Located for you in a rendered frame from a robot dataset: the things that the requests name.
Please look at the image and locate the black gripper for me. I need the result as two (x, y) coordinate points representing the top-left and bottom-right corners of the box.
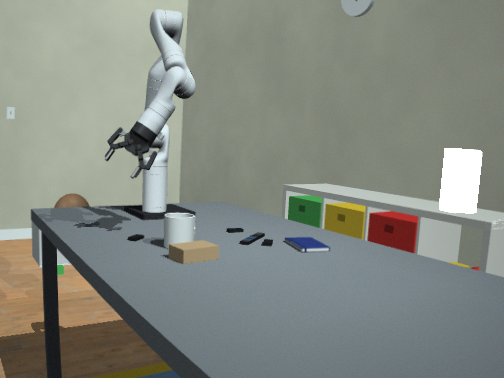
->
(105, 121), (157, 178)

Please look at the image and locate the tan rectangular block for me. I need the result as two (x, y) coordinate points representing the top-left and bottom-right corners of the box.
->
(169, 240), (219, 264)

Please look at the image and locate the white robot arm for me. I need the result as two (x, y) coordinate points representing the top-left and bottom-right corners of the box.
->
(137, 9), (196, 213)

